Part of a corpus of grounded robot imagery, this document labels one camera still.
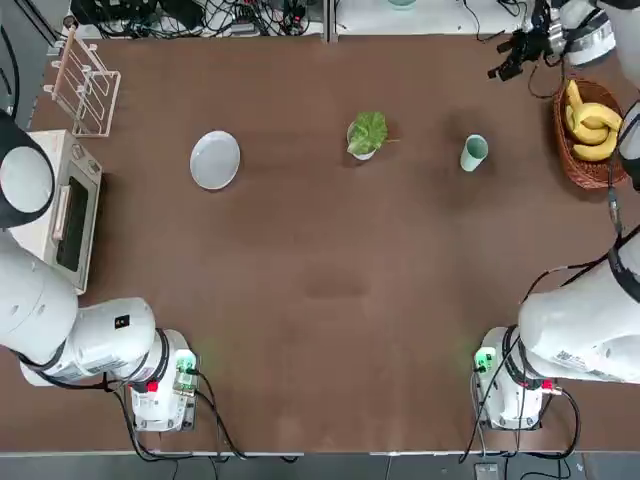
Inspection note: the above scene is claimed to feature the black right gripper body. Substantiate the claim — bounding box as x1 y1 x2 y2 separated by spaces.
517 27 552 60

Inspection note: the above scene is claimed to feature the pale green cup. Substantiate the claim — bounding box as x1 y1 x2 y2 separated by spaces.
459 133 490 174

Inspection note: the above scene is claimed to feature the yellow banana bunch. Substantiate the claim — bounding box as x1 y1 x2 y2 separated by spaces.
564 79 624 162

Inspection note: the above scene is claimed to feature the brown wicker basket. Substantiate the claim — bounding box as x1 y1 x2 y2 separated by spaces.
551 78 632 191

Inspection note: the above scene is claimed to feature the small grey bowl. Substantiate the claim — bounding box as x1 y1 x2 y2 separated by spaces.
347 132 389 162

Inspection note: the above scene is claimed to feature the large grey plate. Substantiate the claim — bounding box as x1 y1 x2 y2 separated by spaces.
188 130 242 191

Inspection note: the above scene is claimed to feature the white toaster oven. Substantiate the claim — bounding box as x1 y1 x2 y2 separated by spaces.
9 128 104 296

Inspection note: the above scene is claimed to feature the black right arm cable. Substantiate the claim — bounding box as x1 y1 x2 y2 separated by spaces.
519 49 640 306

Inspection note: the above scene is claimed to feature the aluminium frame post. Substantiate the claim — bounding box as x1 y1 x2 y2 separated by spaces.
322 0 338 44

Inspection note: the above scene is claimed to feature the white wire dish rack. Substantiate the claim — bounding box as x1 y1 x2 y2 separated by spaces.
43 26 123 138

